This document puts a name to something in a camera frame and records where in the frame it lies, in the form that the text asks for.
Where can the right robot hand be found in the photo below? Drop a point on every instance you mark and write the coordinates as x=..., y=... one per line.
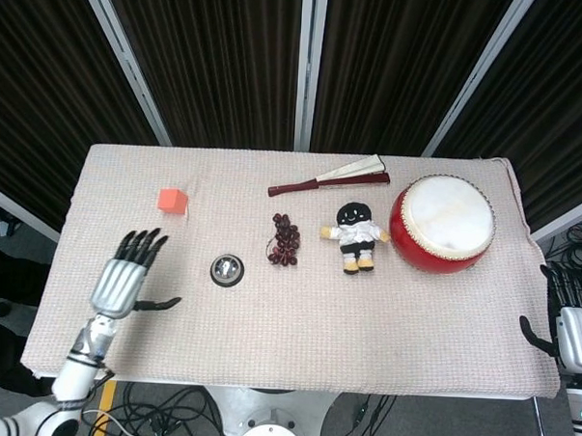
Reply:
x=569, y=317

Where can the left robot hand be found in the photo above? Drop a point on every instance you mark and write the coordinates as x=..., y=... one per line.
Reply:
x=121, y=283

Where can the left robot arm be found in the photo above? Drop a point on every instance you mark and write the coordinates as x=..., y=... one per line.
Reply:
x=66, y=382

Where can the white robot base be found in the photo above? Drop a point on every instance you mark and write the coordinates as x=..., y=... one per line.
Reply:
x=268, y=417

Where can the orange cube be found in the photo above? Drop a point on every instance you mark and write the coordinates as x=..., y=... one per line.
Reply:
x=170, y=201

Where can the red drum with white skin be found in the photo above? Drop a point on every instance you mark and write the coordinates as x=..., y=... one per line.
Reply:
x=443, y=224

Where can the beige woven tablecloth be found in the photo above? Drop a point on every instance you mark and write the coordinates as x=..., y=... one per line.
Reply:
x=286, y=333

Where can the dark folding screen panel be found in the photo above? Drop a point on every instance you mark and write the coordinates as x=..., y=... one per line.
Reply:
x=413, y=69
x=532, y=103
x=201, y=59
x=60, y=73

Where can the plush doll with black head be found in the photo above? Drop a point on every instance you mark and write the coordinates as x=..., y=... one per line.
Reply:
x=354, y=237

